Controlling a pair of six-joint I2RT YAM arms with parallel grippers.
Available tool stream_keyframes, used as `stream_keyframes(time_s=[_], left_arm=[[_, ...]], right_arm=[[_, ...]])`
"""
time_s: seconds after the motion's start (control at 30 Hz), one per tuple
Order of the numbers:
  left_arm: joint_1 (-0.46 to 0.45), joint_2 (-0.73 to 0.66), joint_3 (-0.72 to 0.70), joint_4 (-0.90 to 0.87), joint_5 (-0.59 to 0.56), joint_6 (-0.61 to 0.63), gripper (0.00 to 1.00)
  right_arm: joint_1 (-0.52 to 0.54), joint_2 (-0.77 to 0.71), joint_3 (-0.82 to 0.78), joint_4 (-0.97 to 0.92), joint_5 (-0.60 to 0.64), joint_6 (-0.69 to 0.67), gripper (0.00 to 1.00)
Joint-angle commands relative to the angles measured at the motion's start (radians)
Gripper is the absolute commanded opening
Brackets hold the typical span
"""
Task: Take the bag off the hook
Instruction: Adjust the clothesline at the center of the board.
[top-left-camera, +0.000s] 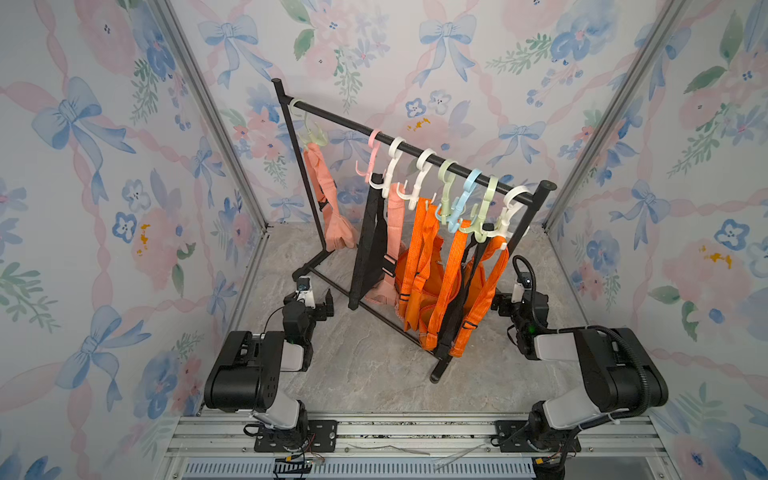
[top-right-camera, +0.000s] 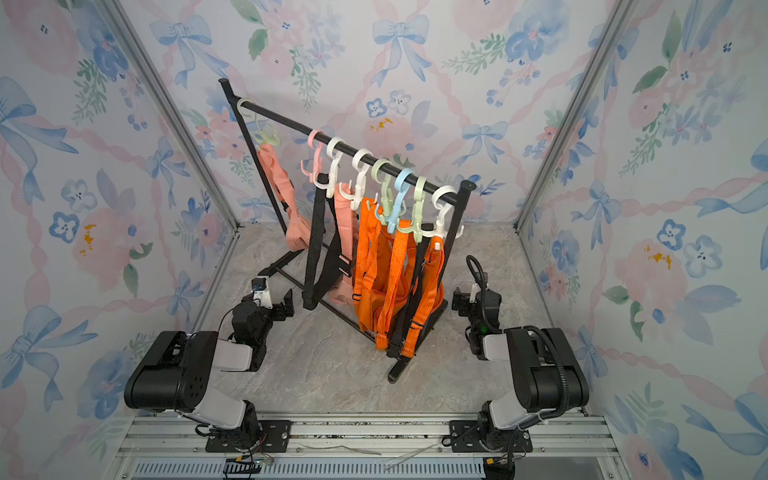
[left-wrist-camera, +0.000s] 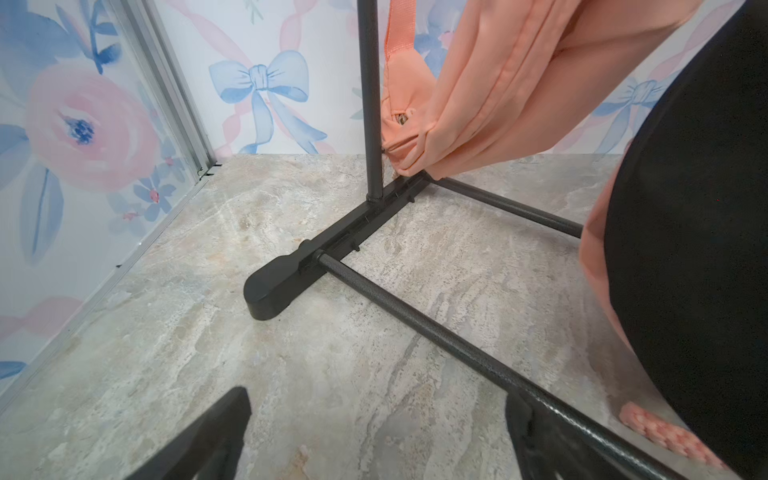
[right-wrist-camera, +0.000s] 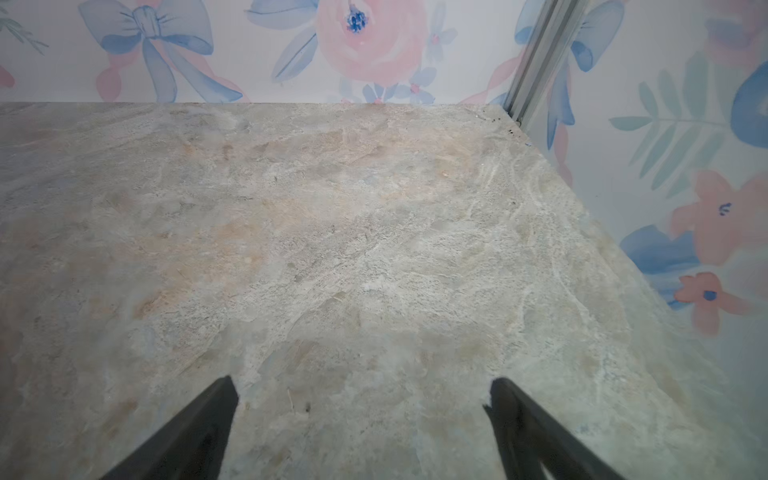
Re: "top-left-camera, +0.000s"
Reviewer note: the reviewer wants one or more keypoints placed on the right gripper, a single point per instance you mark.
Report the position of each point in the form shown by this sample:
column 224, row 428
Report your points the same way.
column 505, row 300

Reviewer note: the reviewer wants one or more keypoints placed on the white plastic hook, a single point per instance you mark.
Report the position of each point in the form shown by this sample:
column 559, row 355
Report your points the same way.
column 395, row 155
column 423, row 165

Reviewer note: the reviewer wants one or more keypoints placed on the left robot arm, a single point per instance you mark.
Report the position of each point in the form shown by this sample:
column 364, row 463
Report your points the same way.
column 246, row 374

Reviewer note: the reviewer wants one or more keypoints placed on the orange bag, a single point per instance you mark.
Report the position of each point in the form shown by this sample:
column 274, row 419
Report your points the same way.
column 444, row 282
column 482, row 289
column 419, row 271

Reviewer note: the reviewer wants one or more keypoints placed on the black metal clothes rack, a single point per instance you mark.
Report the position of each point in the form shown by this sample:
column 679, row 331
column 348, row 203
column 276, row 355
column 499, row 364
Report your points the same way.
column 533, row 202

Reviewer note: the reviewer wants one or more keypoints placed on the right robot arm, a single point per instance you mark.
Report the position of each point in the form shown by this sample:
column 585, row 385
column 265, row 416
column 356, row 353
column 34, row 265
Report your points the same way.
column 618, row 378

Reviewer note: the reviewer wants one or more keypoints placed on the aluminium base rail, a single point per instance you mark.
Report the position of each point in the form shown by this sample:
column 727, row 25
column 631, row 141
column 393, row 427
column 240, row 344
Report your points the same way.
column 359, row 446

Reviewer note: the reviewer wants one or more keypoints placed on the white hook far right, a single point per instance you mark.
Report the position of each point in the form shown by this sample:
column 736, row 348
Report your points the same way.
column 510, row 208

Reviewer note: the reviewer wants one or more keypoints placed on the green plastic hook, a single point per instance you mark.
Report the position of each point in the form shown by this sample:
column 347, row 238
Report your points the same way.
column 481, row 211
column 447, row 178

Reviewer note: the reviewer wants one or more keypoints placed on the pink bag with buckle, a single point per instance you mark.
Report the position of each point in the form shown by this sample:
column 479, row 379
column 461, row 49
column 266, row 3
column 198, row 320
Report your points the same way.
column 385, row 290

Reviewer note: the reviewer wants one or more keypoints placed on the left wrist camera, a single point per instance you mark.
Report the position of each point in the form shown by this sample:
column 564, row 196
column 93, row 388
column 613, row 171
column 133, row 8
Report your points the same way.
column 305, row 288

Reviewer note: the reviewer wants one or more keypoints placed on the blue plastic hook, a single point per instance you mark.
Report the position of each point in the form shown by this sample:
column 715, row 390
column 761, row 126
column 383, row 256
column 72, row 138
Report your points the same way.
column 459, row 205

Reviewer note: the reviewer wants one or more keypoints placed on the pink plastic hook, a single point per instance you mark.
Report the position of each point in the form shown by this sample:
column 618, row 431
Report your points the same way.
column 374, row 146

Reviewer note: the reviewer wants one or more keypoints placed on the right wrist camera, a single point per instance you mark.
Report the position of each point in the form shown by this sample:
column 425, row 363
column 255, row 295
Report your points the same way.
column 523, row 285

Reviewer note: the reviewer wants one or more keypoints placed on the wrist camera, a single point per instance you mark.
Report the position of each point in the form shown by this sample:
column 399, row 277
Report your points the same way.
column 523, row 285
column 305, row 288

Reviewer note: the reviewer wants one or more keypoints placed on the pink bag far left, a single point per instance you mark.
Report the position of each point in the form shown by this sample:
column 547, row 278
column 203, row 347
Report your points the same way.
column 337, row 230

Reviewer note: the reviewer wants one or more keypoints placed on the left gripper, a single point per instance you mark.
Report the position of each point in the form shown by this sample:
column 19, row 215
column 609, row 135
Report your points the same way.
column 319, row 308

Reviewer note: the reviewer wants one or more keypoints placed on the black strap bag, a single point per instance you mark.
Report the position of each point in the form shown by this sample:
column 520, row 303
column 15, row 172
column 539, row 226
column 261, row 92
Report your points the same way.
column 454, row 315

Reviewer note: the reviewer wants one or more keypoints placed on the pale green hook far left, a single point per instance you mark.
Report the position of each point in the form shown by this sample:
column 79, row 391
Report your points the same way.
column 308, row 132

